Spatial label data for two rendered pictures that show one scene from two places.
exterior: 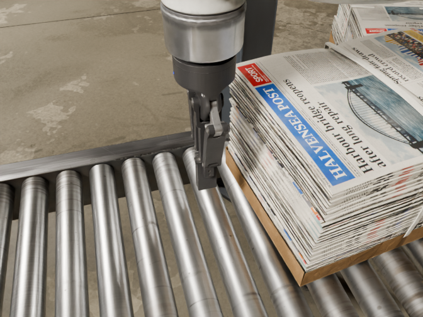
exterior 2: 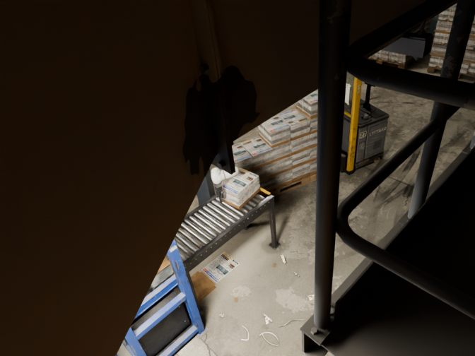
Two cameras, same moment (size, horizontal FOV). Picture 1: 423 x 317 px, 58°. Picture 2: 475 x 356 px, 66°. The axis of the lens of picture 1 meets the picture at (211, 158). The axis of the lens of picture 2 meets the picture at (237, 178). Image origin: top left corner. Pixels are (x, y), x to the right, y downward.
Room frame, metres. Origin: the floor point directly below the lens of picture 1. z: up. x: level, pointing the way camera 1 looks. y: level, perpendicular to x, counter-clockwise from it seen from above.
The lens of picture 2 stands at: (-2.42, 0.96, 3.53)
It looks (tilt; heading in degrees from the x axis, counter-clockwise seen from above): 38 degrees down; 337
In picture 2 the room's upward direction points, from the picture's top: 9 degrees counter-clockwise
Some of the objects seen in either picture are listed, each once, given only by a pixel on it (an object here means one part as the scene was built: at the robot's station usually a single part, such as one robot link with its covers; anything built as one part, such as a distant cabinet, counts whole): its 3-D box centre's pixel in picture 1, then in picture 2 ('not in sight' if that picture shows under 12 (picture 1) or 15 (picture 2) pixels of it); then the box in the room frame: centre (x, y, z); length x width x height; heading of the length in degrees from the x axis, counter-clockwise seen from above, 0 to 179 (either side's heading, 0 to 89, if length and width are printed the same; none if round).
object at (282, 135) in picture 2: not in sight; (273, 131); (1.20, -1.17, 0.95); 0.38 x 0.29 x 0.23; 176
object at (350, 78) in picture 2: not in sight; (341, 86); (1.13, -2.21, 1.28); 0.57 x 0.01 x 0.65; 176
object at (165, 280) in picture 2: not in sight; (132, 281); (0.06, 1.14, 0.75); 0.70 x 0.65 x 0.10; 106
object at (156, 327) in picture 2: not in sight; (143, 303); (0.06, 1.14, 0.38); 0.94 x 0.69 x 0.63; 16
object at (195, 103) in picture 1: (208, 130); not in sight; (0.39, 0.00, 1.02); 0.04 x 0.01 x 0.11; 106
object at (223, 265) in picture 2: not in sight; (220, 266); (0.33, 0.20, 0.00); 0.37 x 0.28 x 0.01; 106
